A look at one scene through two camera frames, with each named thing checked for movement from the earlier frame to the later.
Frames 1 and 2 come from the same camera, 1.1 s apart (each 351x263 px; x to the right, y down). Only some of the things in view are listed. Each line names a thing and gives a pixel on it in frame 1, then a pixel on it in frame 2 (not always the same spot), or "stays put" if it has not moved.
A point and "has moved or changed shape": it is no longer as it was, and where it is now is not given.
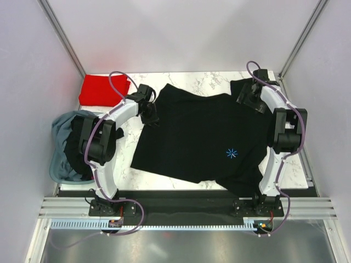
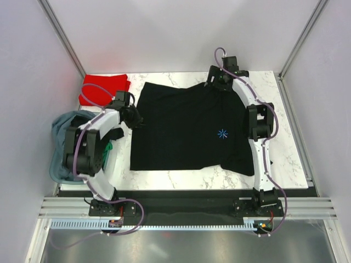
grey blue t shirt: [60, 126] stays put
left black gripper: [153, 119] to [137, 119]
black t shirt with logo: [205, 137] has moved or changed shape
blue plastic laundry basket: [62, 181] stays put
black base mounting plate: [175, 205] stays put
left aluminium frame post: [46, 7] stays put
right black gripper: [247, 89] to [214, 71]
